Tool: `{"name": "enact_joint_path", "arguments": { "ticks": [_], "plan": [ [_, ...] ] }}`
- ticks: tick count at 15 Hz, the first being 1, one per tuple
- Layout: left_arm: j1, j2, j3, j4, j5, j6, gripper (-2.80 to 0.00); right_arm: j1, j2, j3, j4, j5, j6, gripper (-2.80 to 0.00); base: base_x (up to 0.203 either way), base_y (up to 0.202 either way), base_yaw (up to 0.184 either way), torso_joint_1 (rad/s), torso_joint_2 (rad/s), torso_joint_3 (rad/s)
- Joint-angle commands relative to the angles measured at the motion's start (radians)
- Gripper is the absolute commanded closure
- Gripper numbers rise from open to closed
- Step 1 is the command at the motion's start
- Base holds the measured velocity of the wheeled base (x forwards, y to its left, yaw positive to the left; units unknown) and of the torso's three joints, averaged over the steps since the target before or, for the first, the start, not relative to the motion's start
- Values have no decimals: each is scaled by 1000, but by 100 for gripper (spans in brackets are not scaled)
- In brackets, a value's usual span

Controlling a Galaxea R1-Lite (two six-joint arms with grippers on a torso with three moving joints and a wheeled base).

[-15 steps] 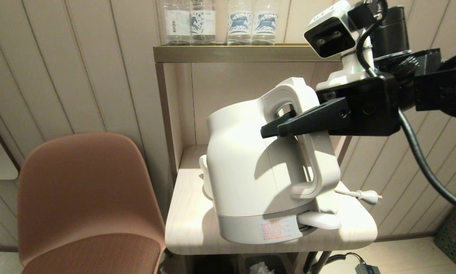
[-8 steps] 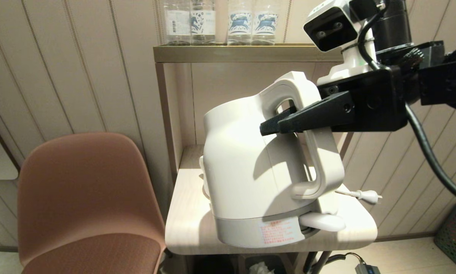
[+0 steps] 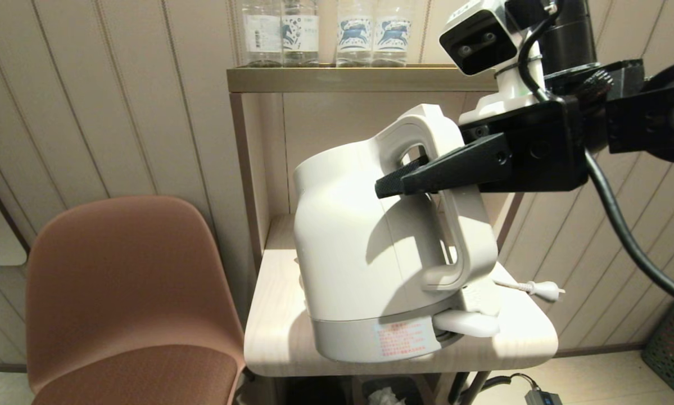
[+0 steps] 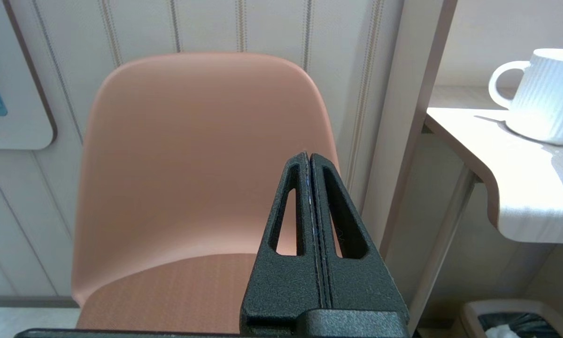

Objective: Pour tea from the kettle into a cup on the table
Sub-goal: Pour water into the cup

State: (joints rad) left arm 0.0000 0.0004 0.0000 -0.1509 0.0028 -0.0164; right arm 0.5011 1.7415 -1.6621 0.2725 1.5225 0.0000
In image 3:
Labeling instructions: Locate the black floor cable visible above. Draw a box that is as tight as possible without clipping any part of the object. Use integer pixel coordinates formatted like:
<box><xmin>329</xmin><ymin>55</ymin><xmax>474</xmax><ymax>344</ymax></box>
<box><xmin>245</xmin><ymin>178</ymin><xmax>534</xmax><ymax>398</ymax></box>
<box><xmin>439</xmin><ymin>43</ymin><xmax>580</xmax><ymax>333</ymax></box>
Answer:
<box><xmin>452</xmin><ymin>372</ymin><xmax>540</xmax><ymax>405</ymax></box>

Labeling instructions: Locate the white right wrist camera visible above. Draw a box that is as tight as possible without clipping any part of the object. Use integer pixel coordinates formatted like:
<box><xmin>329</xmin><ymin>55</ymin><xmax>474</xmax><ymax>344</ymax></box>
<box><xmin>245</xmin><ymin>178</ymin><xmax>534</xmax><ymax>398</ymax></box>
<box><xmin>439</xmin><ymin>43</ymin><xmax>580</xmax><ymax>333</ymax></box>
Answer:
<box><xmin>439</xmin><ymin>0</ymin><xmax>545</xmax><ymax>125</ymax></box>

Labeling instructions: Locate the grey power adapter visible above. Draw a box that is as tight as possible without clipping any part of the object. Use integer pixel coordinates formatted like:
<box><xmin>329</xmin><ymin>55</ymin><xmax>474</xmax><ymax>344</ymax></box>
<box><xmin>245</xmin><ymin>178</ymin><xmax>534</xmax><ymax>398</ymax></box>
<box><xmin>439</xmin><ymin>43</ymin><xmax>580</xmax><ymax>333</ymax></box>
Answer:
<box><xmin>525</xmin><ymin>387</ymin><xmax>563</xmax><ymax>405</ymax></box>

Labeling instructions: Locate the clear bottle white text label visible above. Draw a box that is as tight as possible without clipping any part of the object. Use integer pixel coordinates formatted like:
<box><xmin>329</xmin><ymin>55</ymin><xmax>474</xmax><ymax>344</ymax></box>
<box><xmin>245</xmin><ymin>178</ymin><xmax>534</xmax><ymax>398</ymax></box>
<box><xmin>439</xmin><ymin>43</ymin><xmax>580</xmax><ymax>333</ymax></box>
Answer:
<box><xmin>241</xmin><ymin>0</ymin><xmax>283</xmax><ymax>69</ymax></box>

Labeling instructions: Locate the clear bottle blue dotted label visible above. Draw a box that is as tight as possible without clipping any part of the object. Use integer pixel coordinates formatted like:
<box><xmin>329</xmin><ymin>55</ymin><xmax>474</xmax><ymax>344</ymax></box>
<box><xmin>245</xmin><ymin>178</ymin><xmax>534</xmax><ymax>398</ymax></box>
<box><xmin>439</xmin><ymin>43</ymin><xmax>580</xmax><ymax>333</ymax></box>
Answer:
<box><xmin>281</xmin><ymin>0</ymin><xmax>320</xmax><ymax>68</ymax></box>

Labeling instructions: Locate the white crumpled tissue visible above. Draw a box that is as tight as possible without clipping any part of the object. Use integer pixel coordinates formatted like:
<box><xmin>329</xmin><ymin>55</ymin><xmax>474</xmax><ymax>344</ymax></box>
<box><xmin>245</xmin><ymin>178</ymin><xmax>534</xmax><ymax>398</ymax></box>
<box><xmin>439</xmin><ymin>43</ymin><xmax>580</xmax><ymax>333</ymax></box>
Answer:
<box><xmin>368</xmin><ymin>387</ymin><xmax>406</xmax><ymax>405</ymax></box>

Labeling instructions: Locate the clear bottle blue deer label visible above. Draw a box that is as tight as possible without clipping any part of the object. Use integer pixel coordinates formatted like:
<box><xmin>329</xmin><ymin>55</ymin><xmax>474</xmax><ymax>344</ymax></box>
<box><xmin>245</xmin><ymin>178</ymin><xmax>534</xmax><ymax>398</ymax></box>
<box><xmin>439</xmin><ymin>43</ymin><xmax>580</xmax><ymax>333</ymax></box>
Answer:
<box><xmin>372</xmin><ymin>0</ymin><xmax>414</xmax><ymax>69</ymax></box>
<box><xmin>335</xmin><ymin>0</ymin><xmax>376</xmax><ymax>69</ymax></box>

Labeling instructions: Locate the beige wooden shelf table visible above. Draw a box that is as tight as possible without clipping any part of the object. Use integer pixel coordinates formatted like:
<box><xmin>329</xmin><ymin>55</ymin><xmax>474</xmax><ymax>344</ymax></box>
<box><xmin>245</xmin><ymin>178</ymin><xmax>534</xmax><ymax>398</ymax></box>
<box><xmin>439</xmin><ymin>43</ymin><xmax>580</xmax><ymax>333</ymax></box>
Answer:
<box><xmin>226</xmin><ymin>63</ymin><xmax>571</xmax><ymax>405</ymax></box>

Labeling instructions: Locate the white electric kettle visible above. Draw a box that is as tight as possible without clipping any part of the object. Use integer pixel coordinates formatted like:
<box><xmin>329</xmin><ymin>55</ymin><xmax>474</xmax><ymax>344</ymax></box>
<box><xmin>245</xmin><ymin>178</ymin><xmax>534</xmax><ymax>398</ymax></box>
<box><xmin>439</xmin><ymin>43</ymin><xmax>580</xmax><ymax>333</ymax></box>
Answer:
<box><xmin>292</xmin><ymin>103</ymin><xmax>504</xmax><ymax>364</ymax></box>

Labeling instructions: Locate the pink plastic chair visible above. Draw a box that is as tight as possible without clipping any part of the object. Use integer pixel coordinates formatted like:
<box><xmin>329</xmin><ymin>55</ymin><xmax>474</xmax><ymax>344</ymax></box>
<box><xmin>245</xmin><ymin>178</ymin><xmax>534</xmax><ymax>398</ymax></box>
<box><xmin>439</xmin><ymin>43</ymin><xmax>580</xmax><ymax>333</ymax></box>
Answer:
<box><xmin>25</xmin><ymin>195</ymin><xmax>246</xmax><ymax>405</ymax></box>

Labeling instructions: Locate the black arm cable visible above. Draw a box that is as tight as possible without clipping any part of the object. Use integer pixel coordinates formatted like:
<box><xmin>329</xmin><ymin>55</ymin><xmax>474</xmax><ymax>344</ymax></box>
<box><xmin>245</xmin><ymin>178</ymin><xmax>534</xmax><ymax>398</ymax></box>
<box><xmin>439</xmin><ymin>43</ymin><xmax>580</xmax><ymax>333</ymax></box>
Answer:
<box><xmin>517</xmin><ymin>6</ymin><xmax>674</xmax><ymax>308</ymax></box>

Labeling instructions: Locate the white round kettle base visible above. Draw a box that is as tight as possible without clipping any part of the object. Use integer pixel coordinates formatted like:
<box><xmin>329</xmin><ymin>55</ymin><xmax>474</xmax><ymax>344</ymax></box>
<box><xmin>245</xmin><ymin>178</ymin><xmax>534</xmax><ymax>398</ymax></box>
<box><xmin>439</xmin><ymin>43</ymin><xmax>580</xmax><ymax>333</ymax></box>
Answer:
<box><xmin>462</xmin><ymin>276</ymin><xmax>504</xmax><ymax>322</ymax></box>

